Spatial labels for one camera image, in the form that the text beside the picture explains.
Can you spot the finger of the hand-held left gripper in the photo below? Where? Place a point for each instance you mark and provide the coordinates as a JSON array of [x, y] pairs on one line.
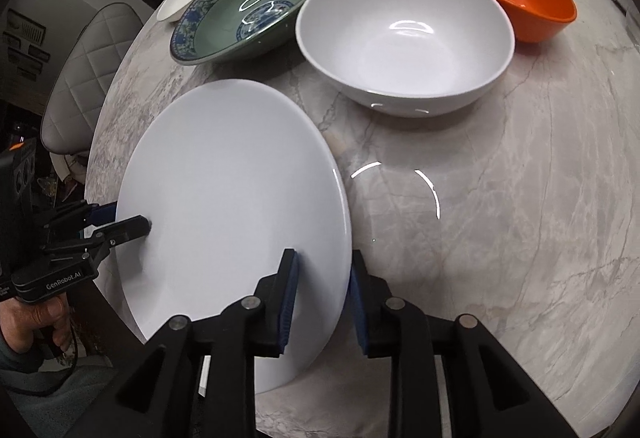
[[102, 214], [127, 229]]

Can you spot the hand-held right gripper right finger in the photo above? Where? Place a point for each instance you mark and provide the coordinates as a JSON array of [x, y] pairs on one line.
[[359, 313]]

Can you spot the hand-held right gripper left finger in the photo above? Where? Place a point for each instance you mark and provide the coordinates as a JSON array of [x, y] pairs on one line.
[[288, 303]]

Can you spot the large round white plate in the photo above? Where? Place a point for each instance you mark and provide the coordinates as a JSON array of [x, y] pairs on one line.
[[225, 198]]

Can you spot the green blue floral bowl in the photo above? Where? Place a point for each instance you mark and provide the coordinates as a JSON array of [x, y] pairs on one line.
[[235, 17]]

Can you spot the white bowl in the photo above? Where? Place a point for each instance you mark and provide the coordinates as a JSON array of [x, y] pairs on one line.
[[405, 42]]

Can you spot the person's left forearm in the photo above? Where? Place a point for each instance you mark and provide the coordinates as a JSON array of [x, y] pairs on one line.
[[20, 370]]

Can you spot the person's left hand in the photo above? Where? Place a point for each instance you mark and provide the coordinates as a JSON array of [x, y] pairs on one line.
[[30, 325]]

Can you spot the grey quilted chair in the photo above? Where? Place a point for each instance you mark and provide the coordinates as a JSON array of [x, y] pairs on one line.
[[85, 67]]

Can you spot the wall photo display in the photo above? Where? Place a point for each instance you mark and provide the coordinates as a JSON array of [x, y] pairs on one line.
[[27, 35]]

